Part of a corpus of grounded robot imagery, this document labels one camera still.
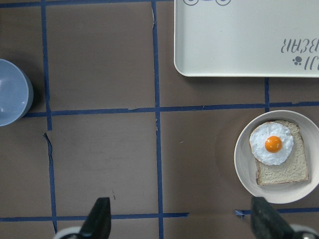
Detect blue bowl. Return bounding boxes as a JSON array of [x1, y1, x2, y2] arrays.
[[0, 59, 33, 126]]

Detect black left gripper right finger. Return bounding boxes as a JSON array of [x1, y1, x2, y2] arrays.
[[251, 196, 295, 239]]

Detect white round plate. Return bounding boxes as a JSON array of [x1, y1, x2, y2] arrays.
[[234, 110, 319, 204]]

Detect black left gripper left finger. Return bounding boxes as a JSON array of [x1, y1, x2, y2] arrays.
[[79, 197, 111, 239]]

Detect bread slice under egg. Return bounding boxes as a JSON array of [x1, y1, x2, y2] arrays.
[[255, 120, 309, 186]]

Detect cream bear tray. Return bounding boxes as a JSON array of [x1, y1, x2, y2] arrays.
[[174, 0, 319, 78]]

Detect fried egg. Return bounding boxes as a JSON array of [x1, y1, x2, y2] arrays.
[[249, 121, 294, 166]]

